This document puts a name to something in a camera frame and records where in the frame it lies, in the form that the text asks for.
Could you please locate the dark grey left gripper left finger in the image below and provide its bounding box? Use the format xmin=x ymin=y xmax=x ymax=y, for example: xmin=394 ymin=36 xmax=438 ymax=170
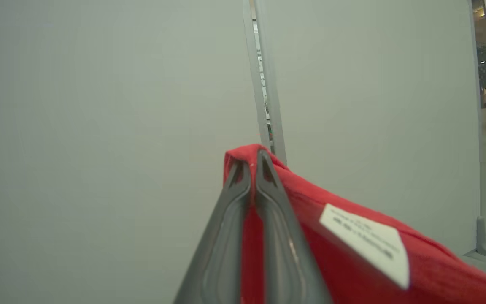
xmin=173 ymin=160 xmax=253 ymax=304

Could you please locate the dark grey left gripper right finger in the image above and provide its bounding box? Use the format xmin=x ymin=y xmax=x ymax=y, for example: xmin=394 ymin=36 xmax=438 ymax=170
xmin=254 ymin=149 xmax=333 ymax=304

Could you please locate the red white striped garment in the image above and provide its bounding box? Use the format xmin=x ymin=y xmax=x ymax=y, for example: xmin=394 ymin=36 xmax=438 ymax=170
xmin=224 ymin=144 xmax=486 ymax=304

